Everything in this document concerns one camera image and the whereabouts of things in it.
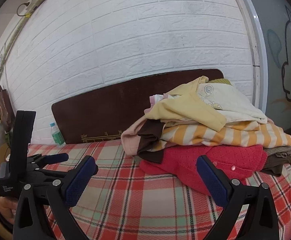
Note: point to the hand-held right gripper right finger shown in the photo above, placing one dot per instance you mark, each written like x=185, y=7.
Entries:
x=211, y=182

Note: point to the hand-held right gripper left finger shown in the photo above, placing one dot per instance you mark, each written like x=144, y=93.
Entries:
x=81, y=180

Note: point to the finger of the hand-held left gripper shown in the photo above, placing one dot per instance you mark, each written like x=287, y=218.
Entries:
x=58, y=157
x=50, y=174

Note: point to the cream shirt with yellow sleeves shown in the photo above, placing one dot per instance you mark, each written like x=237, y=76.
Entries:
x=185, y=107

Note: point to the pink and floral clothes pile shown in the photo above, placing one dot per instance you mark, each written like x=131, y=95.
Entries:
x=235, y=135

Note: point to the person's left hand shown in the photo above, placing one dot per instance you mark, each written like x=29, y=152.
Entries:
x=8, y=208

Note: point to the clear plastic water bottle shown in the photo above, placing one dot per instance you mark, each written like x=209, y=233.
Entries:
x=56, y=136

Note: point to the brown paper bag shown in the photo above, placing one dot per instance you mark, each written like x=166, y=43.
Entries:
x=5, y=110

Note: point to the red knit sweater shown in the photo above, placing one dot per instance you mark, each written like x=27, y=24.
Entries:
x=185, y=162

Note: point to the brown wooden headboard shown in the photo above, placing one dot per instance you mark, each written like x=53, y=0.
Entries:
x=98, y=112

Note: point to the red plaid bed blanket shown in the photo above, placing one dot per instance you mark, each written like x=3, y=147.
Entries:
x=140, y=200

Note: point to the plain pink garment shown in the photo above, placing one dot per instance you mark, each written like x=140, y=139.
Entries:
x=131, y=140

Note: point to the dark brown garment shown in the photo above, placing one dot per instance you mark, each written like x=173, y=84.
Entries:
x=275, y=165

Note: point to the grey-brown striped garment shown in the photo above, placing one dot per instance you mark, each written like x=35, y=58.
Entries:
x=278, y=152

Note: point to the wrapped air conditioner pipe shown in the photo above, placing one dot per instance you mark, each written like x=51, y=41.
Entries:
x=11, y=42

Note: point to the pink striped garment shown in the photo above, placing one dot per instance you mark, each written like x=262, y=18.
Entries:
x=155, y=98

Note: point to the olive ribbed garment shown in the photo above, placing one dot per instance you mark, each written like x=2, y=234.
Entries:
x=221, y=81

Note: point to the grey door with cartoon drawing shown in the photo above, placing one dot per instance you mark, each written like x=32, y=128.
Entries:
x=280, y=55

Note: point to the white door frame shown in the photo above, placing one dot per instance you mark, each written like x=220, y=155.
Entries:
x=256, y=42

